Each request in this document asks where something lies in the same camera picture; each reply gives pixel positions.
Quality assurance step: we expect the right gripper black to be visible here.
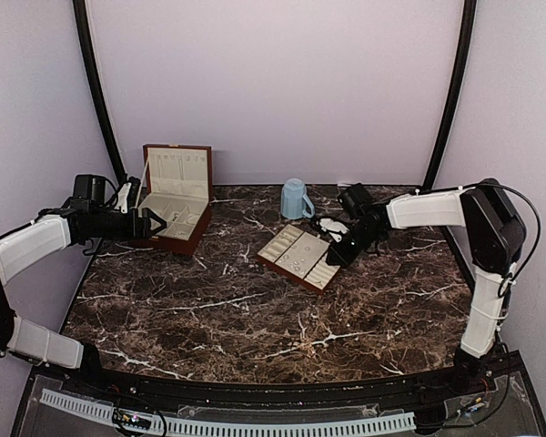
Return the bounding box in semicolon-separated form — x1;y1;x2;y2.
327;222;383;269

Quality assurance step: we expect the brown jewelry tray cream lining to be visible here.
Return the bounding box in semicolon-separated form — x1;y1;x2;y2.
257;224;340;295

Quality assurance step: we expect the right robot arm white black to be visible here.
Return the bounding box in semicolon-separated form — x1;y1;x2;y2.
312;178;529;395

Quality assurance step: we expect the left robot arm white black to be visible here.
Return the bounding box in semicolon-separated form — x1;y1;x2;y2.
0;208;167;397

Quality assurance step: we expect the brown jewelry box cream lining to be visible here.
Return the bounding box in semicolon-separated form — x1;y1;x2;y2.
131;144;213;256

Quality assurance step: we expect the light blue mug upside down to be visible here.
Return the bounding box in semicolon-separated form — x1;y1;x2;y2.
280;178;315;220

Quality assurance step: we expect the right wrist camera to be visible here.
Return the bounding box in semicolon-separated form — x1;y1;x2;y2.
311;182;374;242

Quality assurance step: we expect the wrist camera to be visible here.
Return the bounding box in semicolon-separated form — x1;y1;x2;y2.
311;182;374;242
70;174;142;215

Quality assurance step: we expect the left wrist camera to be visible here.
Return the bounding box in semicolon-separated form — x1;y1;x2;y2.
70;174;142;215

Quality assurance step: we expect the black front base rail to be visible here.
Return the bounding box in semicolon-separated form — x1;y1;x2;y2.
18;351;537;413

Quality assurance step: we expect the white slotted cable duct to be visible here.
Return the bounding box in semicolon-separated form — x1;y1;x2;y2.
39;389;417;436

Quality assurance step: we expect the left black frame post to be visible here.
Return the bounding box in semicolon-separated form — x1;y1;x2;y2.
72;0;127;186

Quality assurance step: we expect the black frame post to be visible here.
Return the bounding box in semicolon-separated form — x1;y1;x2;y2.
72;0;127;186
421;0;477;189

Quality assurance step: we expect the right black frame post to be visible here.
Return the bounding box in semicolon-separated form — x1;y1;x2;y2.
421;0;477;189

